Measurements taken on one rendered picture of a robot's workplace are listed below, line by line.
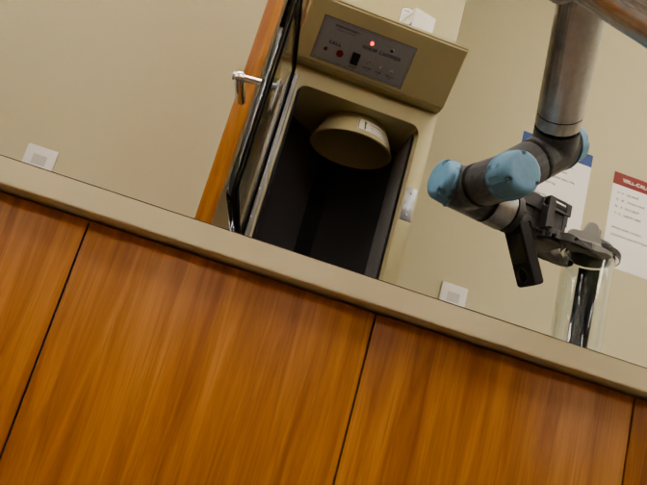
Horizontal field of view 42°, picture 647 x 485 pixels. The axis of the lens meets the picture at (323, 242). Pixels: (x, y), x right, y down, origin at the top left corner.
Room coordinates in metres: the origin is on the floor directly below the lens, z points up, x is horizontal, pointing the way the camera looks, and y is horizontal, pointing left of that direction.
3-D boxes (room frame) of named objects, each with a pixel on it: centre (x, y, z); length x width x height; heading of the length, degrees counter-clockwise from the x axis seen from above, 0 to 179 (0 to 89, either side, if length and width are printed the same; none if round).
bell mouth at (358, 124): (1.61, 0.00, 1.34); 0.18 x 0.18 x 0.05
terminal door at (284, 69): (1.32, 0.15, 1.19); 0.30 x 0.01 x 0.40; 179
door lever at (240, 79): (1.24, 0.18, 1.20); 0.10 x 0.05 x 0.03; 179
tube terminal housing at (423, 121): (1.63, 0.02, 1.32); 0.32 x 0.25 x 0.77; 99
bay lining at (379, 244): (1.63, 0.02, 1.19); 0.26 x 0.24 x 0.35; 99
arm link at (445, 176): (1.31, -0.21, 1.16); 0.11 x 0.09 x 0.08; 114
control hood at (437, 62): (1.45, -0.01, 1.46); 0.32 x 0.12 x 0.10; 99
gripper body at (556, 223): (1.38, -0.35, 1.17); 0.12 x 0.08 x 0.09; 114
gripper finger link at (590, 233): (1.38, -0.46, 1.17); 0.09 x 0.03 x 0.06; 90
